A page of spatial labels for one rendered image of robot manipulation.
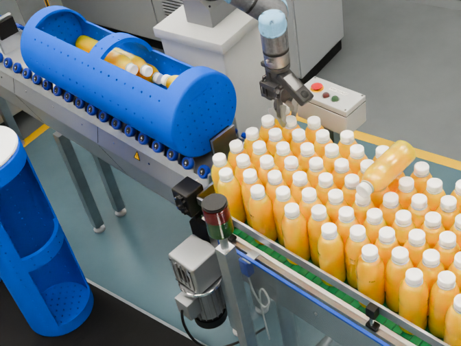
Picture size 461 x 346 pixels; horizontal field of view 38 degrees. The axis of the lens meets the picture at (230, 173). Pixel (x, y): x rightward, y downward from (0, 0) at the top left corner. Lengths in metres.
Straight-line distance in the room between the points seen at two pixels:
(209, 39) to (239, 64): 0.16
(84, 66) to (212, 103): 0.49
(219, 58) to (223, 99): 0.29
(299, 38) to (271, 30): 2.02
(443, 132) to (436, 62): 0.64
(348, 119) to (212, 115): 0.43
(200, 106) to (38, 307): 1.11
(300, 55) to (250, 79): 1.38
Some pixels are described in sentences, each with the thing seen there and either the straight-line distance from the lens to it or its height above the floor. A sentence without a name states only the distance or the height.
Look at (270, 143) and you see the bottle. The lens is 2.03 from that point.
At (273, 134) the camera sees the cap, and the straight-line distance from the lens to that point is 2.01.
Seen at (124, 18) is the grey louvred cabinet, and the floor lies 0.21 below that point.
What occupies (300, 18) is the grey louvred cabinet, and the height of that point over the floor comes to 0.45.
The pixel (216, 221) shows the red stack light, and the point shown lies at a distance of 1.60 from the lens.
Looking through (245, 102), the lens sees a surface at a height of 0.84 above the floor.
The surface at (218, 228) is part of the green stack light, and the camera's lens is 1.61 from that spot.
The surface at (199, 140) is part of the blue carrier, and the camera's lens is 2.16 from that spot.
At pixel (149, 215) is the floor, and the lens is 3.45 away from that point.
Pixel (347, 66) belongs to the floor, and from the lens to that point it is 4.23.
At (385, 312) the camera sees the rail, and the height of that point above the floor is 0.97.
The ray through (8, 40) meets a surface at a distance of 3.16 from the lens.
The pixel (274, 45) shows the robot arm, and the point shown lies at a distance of 1.89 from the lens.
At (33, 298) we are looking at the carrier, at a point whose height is 0.41.
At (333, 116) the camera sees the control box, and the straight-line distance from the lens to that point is 2.10.
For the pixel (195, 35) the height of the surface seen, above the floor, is 1.15.
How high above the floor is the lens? 2.35
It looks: 41 degrees down
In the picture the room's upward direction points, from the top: 12 degrees counter-clockwise
